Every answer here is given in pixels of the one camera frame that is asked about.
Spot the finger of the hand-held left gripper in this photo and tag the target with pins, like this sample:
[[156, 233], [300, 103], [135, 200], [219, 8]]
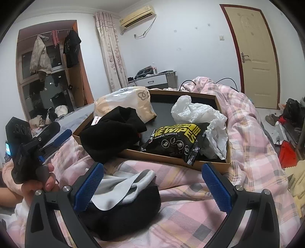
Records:
[[62, 137], [48, 131]]

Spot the white cloth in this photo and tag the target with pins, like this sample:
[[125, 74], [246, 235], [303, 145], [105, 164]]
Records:
[[21, 214]]

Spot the cream door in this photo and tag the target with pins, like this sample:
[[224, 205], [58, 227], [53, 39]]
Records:
[[255, 54]]

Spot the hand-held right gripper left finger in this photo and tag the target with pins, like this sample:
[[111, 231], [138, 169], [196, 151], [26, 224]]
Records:
[[89, 183]]

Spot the beige tissue pack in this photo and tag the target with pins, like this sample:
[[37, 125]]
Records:
[[128, 102]]

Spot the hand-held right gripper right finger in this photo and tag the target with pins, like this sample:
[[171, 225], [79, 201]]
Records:
[[215, 188]]

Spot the black hanging shirt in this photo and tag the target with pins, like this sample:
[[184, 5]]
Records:
[[72, 50]]

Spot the grey black sock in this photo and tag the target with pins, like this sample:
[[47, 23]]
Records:
[[124, 205]]

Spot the pink plaid blanket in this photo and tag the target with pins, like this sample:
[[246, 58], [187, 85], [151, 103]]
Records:
[[240, 124]]

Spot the person's left forearm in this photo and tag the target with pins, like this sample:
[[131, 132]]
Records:
[[9, 198]]

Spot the yellow cloth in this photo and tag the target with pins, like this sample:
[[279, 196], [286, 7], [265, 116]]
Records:
[[297, 186]]

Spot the white desk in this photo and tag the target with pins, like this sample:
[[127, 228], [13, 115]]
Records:
[[154, 81]]

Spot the brown shoes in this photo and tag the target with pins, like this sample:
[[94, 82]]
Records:
[[271, 119]]

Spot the shallow cardboard box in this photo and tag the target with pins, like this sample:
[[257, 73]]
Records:
[[162, 112]]

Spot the dark suitcase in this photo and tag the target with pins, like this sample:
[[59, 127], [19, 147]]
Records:
[[296, 140]]

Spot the black yellow wipes pack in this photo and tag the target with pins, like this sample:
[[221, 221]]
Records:
[[174, 140]]

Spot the floral beige curtain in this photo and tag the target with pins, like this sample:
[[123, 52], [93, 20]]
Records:
[[112, 52]]

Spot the black bag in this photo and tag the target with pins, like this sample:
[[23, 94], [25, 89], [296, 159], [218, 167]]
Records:
[[294, 112]]

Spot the red bag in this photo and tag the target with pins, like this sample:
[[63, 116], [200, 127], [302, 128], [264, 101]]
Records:
[[287, 155]]

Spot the clear bottle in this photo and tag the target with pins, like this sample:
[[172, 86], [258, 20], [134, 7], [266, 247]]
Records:
[[154, 68]]

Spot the wall air conditioner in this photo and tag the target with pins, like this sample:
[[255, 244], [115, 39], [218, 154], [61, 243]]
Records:
[[138, 16]]

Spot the pink hanging item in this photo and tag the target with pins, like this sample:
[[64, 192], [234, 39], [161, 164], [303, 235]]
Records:
[[55, 37]]

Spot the black cloth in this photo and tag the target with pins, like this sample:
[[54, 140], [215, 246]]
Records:
[[107, 138]]

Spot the pile of clothes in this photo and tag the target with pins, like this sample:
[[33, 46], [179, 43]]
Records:
[[47, 116]]

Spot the white plastic bag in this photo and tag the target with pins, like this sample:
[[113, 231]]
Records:
[[195, 109]]

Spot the beige hanging jacket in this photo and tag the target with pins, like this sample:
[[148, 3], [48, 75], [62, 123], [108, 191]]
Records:
[[40, 57]]

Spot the person's left hand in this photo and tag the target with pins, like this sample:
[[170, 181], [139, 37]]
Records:
[[35, 188]]

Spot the black device on desk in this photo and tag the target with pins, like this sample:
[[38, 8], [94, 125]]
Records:
[[144, 71]]

